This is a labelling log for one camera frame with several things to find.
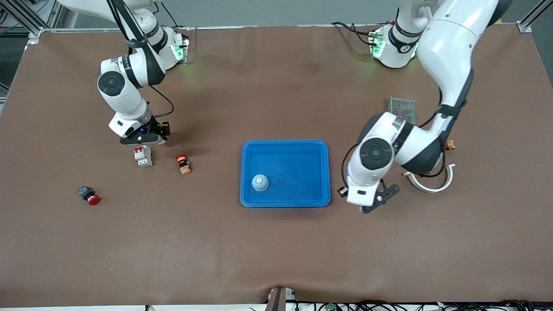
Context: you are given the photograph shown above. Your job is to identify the aluminium frame profile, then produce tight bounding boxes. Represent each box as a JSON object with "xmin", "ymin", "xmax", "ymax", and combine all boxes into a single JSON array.
[
  {"xmin": 518, "ymin": 0, "xmax": 553, "ymax": 33},
  {"xmin": 0, "ymin": 0, "xmax": 65, "ymax": 44}
]

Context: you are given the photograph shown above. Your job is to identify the red mushroom pushbutton blue block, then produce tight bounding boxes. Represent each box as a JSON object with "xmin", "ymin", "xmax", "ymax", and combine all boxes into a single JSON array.
[{"xmin": 77, "ymin": 186, "xmax": 101, "ymax": 206}]

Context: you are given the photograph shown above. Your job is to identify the white half-round pipe clamp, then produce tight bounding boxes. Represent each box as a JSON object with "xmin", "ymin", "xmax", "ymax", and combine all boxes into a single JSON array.
[{"xmin": 403, "ymin": 163, "xmax": 456, "ymax": 193}]

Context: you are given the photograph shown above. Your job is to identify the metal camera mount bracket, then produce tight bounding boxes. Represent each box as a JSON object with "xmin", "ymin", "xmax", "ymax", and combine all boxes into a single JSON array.
[{"xmin": 264, "ymin": 286, "xmax": 298, "ymax": 311}]

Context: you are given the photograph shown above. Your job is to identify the brown table cover mat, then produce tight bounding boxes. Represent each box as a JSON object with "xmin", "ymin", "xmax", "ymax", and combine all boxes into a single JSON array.
[{"xmin": 0, "ymin": 24, "xmax": 553, "ymax": 308}]

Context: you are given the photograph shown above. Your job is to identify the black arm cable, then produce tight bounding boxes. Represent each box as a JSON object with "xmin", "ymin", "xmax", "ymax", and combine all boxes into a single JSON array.
[
  {"xmin": 107, "ymin": 0, "xmax": 175, "ymax": 118},
  {"xmin": 340, "ymin": 69, "xmax": 474, "ymax": 187}
]

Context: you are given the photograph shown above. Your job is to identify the white circuit breaker red switch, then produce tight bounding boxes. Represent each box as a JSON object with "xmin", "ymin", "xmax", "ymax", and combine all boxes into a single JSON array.
[{"xmin": 133, "ymin": 146, "xmax": 153, "ymax": 168}]

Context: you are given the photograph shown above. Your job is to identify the thin black base cable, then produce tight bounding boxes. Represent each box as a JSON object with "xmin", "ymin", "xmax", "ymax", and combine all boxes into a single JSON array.
[{"xmin": 158, "ymin": 0, "xmax": 191, "ymax": 31}]

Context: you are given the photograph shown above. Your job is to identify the perforated metal power supply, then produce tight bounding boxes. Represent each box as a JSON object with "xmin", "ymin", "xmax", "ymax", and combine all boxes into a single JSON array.
[{"xmin": 389, "ymin": 96, "xmax": 416, "ymax": 126}]

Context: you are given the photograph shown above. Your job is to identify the black base cables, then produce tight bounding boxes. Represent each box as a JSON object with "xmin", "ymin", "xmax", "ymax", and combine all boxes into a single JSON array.
[{"xmin": 331, "ymin": 21, "xmax": 376, "ymax": 46}]

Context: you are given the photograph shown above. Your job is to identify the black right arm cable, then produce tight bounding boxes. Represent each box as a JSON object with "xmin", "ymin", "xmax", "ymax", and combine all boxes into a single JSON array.
[{"xmin": 107, "ymin": 0, "xmax": 175, "ymax": 118}]

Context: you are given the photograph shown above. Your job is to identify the yellow red emergency stop switch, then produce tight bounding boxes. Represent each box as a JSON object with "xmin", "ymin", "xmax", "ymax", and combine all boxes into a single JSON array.
[{"xmin": 175, "ymin": 153, "xmax": 191, "ymax": 175}]

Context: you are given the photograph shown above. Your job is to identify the blue plastic tray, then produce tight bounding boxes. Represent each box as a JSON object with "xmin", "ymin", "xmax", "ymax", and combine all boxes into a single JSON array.
[{"xmin": 240, "ymin": 140, "xmax": 331, "ymax": 208}]

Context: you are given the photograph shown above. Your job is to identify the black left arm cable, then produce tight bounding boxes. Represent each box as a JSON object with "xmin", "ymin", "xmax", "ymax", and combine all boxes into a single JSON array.
[{"xmin": 340, "ymin": 69, "xmax": 474, "ymax": 187}]

